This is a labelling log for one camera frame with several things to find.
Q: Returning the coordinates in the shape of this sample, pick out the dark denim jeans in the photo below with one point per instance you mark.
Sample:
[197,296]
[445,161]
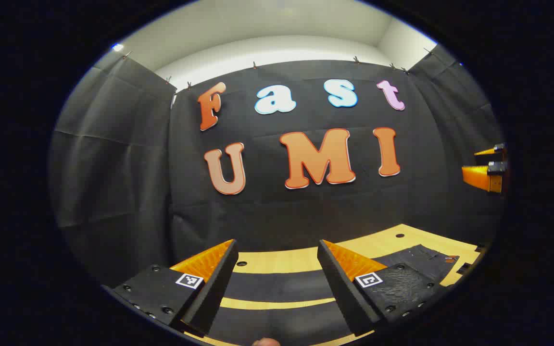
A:
[277,286]

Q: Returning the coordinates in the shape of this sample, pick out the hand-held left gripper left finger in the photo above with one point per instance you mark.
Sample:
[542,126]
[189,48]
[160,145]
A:
[214,293]

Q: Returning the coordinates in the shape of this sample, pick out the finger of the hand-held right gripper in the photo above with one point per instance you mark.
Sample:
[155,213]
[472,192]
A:
[496,150]
[479,176]

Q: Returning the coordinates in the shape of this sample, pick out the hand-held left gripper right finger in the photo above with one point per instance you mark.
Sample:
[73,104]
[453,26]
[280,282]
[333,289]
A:
[339,293]

